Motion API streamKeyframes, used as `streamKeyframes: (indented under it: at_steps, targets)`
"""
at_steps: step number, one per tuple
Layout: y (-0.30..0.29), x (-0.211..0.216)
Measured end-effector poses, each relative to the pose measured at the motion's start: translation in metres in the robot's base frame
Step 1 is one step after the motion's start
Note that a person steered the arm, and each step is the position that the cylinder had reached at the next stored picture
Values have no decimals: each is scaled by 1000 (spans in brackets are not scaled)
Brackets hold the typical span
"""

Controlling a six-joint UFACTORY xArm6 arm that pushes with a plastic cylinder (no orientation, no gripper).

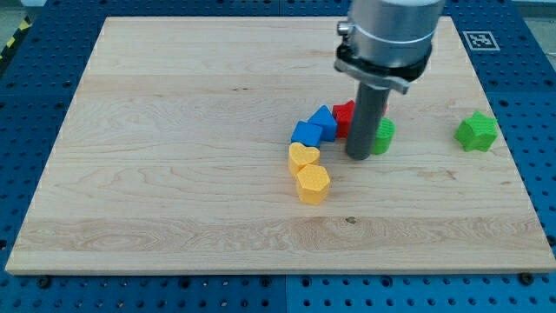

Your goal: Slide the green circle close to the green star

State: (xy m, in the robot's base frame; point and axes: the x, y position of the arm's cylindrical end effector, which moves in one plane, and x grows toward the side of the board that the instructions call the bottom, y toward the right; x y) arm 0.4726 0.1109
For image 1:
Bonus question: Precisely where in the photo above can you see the green circle block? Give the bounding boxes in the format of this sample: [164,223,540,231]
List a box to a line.
[372,117,396,155]

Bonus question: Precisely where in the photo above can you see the white fiducial marker tag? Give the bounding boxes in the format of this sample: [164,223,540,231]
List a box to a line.
[463,30,500,51]

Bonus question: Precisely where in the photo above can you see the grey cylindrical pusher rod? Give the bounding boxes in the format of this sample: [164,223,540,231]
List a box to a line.
[345,83,390,161]

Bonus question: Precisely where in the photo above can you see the red star block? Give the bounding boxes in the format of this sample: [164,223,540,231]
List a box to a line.
[331,99,389,140]

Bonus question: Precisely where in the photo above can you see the green star block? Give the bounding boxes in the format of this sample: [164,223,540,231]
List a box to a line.
[453,110,498,152]

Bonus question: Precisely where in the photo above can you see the wooden board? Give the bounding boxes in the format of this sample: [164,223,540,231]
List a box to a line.
[6,17,555,276]

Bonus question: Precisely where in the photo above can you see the black screw right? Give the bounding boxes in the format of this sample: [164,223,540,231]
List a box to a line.
[518,272,535,286]

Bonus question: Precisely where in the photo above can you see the yellow heart block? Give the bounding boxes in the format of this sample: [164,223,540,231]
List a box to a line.
[288,142,321,176]

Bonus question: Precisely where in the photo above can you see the blue pentagon block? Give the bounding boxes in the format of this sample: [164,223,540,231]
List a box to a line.
[308,105,338,142]

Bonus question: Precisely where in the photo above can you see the black screw left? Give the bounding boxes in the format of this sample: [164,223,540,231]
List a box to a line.
[36,276,52,290]

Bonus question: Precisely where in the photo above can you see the black screw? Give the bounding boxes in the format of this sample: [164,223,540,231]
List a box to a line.
[518,272,535,286]
[36,276,52,290]

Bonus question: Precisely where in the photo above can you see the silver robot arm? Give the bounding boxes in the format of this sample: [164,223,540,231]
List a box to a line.
[334,0,444,160]

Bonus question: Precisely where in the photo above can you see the blue cube block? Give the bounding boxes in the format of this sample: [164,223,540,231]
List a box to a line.
[290,121,323,148]

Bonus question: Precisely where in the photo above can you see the yellow hexagon block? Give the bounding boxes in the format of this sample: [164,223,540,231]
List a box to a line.
[295,164,331,205]

